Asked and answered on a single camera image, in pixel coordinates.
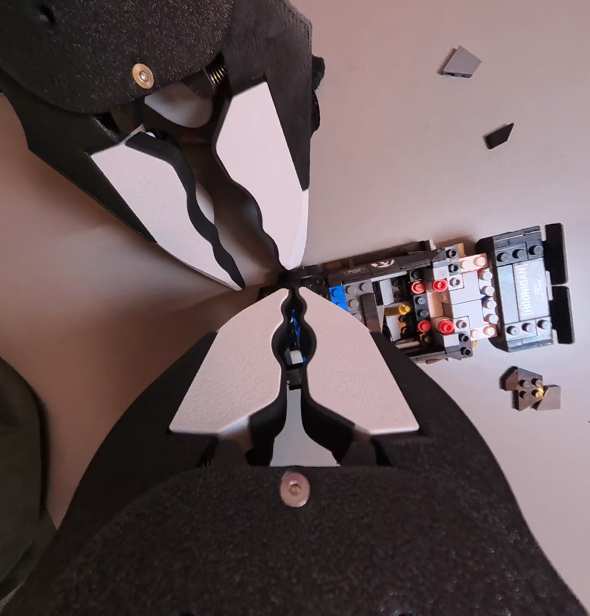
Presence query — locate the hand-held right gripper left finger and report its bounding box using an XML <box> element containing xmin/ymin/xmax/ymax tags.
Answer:
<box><xmin>169</xmin><ymin>289</ymin><xmax>294</xmax><ymax>453</ymax></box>

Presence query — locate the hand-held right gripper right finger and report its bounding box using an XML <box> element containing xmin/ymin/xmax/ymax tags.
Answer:
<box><xmin>293</xmin><ymin>289</ymin><xmax>420</xmax><ymax>453</ymax></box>

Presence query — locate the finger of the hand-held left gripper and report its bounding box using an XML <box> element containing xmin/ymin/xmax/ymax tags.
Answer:
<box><xmin>212</xmin><ymin>79</ymin><xmax>312</xmax><ymax>272</ymax></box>
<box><xmin>88</xmin><ymin>130</ymin><xmax>248</xmax><ymax>291</ymax></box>

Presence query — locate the lego car model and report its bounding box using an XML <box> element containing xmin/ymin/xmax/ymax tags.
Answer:
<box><xmin>262</xmin><ymin>224</ymin><xmax>575</xmax><ymax>364</ymax></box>

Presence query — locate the dark lego slope piece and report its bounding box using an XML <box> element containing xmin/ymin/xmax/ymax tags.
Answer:
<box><xmin>485</xmin><ymin>123</ymin><xmax>516</xmax><ymax>151</ymax></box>

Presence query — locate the black wedge lego plate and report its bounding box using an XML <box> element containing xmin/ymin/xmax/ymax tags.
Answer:
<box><xmin>502</xmin><ymin>366</ymin><xmax>548</xmax><ymax>413</ymax></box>

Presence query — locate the grey wedge lego piece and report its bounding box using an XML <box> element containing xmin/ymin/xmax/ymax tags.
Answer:
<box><xmin>536</xmin><ymin>385</ymin><xmax>563</xmax><ymax>413</ymax></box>

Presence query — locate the grey lego slope piece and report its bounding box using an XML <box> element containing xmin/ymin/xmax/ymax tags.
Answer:
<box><xmin>442</xmin><ymin>46</ymin><xmax>482</xmax><ymax>79</ymax></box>

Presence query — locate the person's green garment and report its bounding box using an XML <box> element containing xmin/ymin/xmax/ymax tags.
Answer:
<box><xmin>0</xmin><ymin>347</ymin><xmax>55</xmax><ymax>602</ymax></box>

